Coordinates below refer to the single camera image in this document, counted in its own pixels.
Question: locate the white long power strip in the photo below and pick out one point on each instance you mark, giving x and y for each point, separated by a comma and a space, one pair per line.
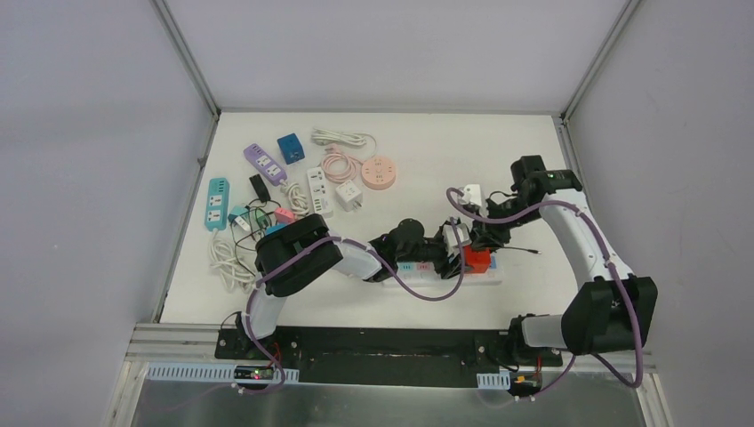
422, 274

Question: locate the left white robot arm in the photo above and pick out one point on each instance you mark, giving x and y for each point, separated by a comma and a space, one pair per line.
292, 257

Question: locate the white cube adapter orange sticker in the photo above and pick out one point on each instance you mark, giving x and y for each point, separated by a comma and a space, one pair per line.
349, 196

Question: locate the black charger brick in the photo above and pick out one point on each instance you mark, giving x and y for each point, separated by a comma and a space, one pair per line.
260, 188

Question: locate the green USB charger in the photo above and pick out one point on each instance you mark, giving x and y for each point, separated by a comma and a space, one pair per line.
261, 218

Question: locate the white multi-plug adapter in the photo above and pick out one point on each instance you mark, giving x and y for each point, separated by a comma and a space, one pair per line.
242, 223

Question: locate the dark blue cube adapter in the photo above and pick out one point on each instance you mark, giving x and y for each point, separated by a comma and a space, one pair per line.
291, 148

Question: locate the teal charger block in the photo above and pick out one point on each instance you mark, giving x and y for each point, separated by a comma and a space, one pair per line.
238, 214

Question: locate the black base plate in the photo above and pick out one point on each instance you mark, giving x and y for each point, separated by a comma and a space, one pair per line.
387, 357

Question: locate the red plug adapter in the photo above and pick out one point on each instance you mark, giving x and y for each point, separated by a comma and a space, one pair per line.
477, 262

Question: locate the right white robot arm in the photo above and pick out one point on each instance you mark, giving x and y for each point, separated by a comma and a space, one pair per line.
613, 307

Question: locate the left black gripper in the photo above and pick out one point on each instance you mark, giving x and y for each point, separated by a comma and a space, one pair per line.
437, 259

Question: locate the purple power strip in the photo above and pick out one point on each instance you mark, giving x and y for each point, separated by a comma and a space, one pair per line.
268, 167

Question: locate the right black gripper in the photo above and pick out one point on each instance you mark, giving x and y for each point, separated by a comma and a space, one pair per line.
485, 234

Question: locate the white USB power strip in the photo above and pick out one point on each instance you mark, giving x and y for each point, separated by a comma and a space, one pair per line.
318, 191

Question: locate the teal power strip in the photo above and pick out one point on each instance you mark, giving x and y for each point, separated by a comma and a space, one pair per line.
217, 204

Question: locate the pink plug adapter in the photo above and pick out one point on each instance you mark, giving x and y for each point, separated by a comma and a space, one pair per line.
284, 216

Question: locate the pink round power strip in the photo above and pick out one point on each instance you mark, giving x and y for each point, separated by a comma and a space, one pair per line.
378, 173

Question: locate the light blue plug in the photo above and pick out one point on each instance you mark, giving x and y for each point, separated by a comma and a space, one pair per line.
269, 230

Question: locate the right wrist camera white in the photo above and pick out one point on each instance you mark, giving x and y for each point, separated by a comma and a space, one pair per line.
472, 198

